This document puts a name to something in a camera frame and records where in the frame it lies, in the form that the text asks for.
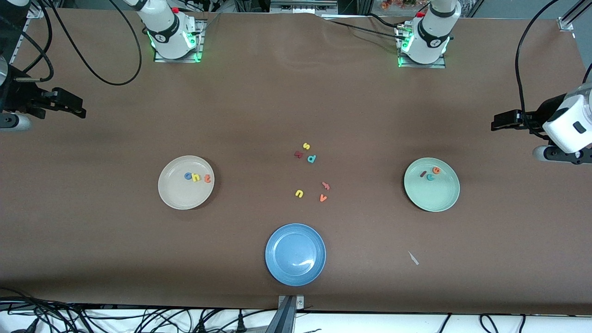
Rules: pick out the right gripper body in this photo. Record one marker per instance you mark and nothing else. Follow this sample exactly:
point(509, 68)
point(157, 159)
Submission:
point(18, 96)

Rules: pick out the yellow foam letter h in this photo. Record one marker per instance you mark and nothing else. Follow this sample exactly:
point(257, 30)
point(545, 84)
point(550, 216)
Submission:
point(194, 177)

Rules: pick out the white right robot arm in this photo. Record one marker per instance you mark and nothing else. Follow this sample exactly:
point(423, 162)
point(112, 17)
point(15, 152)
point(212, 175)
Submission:
point(166, 27)

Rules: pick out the green plate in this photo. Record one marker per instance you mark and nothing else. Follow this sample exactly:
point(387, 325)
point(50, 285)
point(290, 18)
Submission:
point(434, 196)

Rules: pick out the beige brown plate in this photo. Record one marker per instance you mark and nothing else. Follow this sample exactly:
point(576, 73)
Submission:
point(178, 192)

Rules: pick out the orange floral clutter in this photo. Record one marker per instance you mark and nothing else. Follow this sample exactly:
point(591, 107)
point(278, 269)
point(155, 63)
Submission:
point(397, 3)

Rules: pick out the white paper scrap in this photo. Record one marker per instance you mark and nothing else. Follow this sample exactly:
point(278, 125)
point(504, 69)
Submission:
point(414, 258)

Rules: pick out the salmon pink foam letter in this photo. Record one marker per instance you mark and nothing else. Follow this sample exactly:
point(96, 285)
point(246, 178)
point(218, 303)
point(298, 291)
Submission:
point(326, 185)

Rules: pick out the teal foam letter d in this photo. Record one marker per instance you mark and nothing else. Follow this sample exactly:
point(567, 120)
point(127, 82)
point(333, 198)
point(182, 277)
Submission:
point(310, 160)

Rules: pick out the brown paper table cover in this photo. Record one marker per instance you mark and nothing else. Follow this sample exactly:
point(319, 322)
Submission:
point(296, 92)

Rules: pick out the silver power strip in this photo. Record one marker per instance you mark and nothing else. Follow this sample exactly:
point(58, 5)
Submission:
point(300, 5)

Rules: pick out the blue plate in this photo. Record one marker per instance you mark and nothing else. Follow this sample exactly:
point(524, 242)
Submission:
point(295, 254)

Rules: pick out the aluminium frame rail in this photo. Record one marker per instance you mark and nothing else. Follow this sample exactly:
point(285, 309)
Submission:
point(34, 11)
point(565, 22)

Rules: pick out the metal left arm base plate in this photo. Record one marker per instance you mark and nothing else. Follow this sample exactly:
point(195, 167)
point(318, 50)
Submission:
point(421, 65)

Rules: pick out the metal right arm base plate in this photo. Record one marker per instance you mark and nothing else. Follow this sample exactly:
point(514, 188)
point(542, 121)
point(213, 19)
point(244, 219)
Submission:
point(200, 46)

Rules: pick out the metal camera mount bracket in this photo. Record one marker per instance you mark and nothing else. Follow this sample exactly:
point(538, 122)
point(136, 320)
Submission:
point(286, 319)

